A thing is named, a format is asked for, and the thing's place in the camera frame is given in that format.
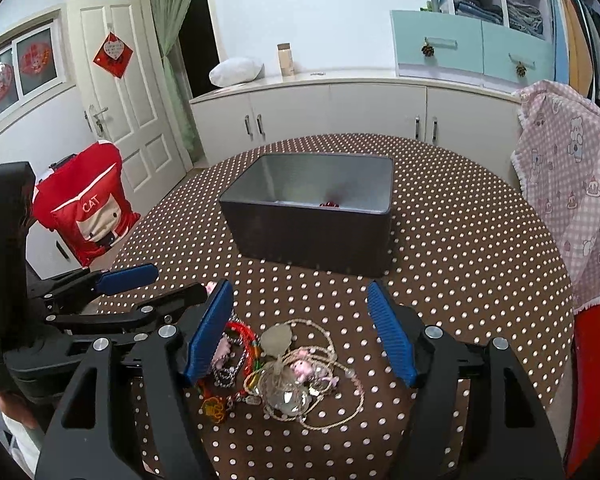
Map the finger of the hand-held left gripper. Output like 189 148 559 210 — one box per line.
26 262 160 311
45 282 208 339

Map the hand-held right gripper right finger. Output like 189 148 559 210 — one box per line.
366 280 566 480

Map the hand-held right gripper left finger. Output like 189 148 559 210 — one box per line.
34 279 236 480

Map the pink plush charm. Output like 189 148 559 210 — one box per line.
204 281 231 367

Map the red beaded bracelet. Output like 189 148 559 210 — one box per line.
223 321 259 347

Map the dark beaded bracelet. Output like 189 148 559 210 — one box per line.
212 330 251 388

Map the orange red cord bracelet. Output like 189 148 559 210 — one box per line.
197 342 263 418

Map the pink pig charm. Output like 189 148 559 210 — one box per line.
290 357 313 383

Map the clear crystal pendant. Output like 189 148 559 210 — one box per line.
265 377 311 418

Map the dark grey metal box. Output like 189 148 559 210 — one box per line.
218 154 395 278

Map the person's left forearm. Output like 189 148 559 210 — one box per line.
0 394 47 477

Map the red cat bag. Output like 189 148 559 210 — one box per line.
31 141 142 267

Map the brown polka dot tablecloth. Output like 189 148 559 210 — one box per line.
96 132 576 480

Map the white panel door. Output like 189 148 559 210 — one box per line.
77 2 188 196

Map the white framed window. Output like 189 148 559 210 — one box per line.
0 20 73 136

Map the green curtain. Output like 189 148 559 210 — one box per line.
150 0 206 166

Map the plain red chair cover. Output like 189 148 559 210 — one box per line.
562 295 600 478

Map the red diamond door ornament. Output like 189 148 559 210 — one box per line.
93 32 133 79

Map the white pillow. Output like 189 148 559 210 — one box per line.
209 56 265 87

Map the pink patterned chair cover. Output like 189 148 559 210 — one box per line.
511 80 600 313

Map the white low cabinet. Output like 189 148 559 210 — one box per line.
189 72 523 168

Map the beige bottle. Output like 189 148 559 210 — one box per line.
277 42 295 77

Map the teal drawer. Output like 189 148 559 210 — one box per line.
481 22 556 93
390 9 484 79

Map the stack of folded jeans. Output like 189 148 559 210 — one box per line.
506 1 543 36
452 0 503 23

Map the row of hanging clothes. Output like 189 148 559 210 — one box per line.
542 0 600 106

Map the silver door handle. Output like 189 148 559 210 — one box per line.
84 106 110 133

